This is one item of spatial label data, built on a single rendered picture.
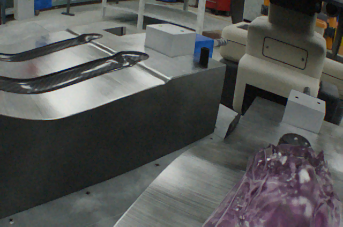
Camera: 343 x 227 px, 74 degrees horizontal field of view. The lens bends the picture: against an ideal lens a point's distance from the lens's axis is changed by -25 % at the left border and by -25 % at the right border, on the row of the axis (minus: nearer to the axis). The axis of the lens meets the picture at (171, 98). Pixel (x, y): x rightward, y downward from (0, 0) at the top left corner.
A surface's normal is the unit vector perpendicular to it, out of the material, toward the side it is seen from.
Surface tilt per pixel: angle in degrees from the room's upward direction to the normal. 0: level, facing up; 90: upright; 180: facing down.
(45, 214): 0
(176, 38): 90
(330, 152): 0
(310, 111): 90
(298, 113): 90
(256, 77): 98
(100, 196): 0
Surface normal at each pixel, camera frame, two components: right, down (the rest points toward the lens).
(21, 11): 0.67, 0.38
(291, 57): -0.51, 0.46
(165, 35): -0.75, 0.22
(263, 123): 0.10, -0.89
